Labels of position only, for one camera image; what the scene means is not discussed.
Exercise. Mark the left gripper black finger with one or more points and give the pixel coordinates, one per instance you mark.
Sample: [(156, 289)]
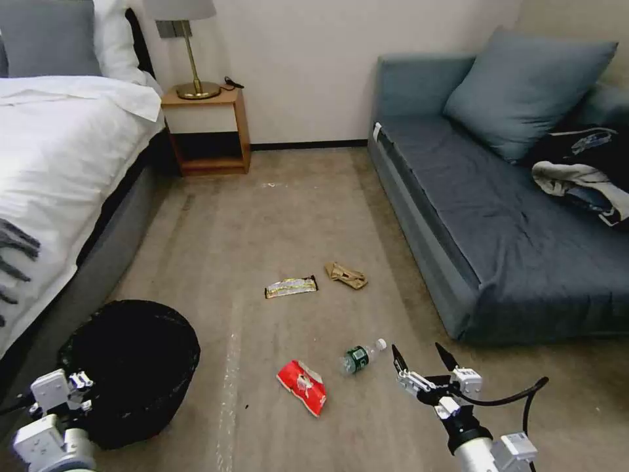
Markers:
[(83, 407), (81, 380)]

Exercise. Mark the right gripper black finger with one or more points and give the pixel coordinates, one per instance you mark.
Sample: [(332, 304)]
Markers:
[(404, 372), (459, 376)]

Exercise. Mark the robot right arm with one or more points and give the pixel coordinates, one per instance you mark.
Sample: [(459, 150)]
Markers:
[(484, 455)]

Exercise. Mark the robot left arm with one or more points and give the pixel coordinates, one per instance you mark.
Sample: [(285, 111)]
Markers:
[(54, 447)]

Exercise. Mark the trash bin with black bag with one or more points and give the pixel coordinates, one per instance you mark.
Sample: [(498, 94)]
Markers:
[(137, 364)]

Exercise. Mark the clear plastic bottle green label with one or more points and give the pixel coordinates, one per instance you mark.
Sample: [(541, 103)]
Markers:
[(358, 358)]

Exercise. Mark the red snack wrapper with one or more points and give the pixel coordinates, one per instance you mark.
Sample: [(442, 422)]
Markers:
[(302, 386)]

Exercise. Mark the crumpled brown paper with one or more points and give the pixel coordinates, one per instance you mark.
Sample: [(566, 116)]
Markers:
[(346, 276)]

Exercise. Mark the silver snack bar wrapper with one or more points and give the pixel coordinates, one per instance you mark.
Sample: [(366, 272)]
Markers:
[(291, 286)]

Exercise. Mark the grey fringed blanket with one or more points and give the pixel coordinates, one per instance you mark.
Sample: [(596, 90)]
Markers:
[(15, 246)]

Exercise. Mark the blue-grey sofa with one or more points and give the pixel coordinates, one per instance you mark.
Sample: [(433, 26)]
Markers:
[(467, 196)]

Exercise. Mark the white bed duvet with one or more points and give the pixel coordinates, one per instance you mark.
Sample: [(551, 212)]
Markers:
[(59, 162)]

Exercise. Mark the white sofa tag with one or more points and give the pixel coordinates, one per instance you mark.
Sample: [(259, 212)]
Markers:
[(377, 133)]

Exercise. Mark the black and white clothing pile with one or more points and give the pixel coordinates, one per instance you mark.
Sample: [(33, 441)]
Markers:
[(585, 167)]

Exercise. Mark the black baseboard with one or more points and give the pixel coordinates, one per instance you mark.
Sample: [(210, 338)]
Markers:
[(309, 145)]

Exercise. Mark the blue-grey cushion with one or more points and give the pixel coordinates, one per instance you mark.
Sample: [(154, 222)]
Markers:
[(526, 93)]

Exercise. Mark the wooden nightstand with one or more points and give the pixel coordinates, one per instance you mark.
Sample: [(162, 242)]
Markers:
[(206, 115)]

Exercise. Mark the brass table lamp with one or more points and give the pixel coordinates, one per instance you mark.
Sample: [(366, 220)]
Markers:
[(198, 91)]

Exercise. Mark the white pillow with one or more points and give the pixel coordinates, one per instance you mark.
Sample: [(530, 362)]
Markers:
[(118, 44)]

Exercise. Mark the dark headboard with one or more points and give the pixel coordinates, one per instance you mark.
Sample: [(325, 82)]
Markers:
[(141, 46)]

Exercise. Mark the grey pillow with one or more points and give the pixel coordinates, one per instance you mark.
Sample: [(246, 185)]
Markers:
[(49, 39)]

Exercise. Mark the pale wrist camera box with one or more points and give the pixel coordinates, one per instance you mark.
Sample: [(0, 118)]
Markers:
[(48, 390), (447, 407)]

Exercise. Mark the grey upholstered bed frame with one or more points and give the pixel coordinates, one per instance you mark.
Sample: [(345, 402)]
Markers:
[(115, 231)]

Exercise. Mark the grey wall switch panel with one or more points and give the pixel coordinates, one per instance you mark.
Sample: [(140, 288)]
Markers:
[(167, 29)]

